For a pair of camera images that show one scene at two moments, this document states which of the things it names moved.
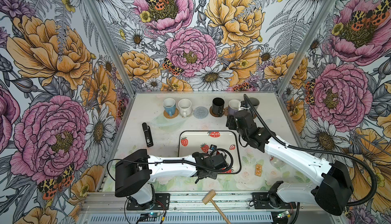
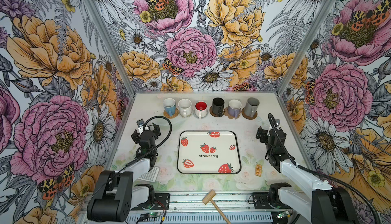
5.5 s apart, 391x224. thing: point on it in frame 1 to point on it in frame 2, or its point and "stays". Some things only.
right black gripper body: x=232 y=125 to x=263 y=138
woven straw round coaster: x=172 y=116 stays
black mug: x=218 y=106 stays
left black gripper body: x=213 y=174 to x=137 y=137
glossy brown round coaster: x=212 y=113 stays
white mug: x=185 y=106 stays
